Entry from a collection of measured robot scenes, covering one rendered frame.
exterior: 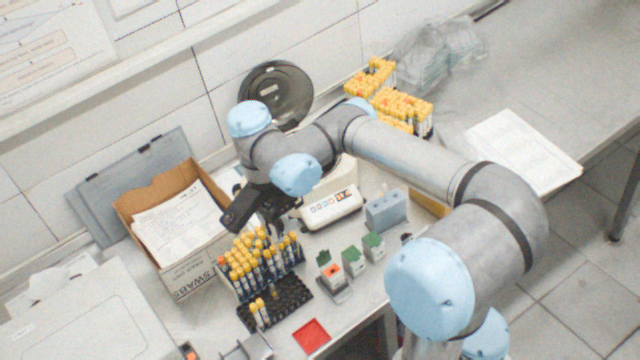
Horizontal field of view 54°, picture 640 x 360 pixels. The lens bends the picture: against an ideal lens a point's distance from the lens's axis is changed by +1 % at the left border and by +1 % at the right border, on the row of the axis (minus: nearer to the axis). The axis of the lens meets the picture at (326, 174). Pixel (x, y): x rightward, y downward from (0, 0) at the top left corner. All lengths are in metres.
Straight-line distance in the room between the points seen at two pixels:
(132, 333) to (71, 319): 0.14
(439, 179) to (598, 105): 1.18
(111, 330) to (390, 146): 0.65
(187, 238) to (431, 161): 0.90
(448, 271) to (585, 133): 1.25
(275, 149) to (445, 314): 0.44
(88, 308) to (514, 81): 1.39
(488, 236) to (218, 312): 0.96
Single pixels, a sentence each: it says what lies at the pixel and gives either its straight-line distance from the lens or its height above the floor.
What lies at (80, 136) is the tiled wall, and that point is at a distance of 1.65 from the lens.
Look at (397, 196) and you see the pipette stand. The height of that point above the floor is 0.97.
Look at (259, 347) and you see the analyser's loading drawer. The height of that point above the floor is 0.91.
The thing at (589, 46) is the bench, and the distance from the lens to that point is 2.24.
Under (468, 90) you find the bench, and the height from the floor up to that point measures 0.88.
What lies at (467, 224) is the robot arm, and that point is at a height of 1.60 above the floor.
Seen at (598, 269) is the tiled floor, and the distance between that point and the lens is 2.72.
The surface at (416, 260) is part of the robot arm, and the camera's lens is 0.73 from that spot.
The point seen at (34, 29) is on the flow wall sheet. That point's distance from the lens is 1.47.
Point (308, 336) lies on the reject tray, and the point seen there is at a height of 0.88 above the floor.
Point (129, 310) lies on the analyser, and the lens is 1.30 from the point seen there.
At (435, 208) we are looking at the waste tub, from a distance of 1.65.
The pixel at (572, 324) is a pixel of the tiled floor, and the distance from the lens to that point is 2.57.
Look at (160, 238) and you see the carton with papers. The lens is 1.70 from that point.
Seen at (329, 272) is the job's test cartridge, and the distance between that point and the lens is 1.50.
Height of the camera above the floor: 2.21
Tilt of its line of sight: 48 degrees down
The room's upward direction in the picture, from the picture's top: 10 degrees counter-clockwise
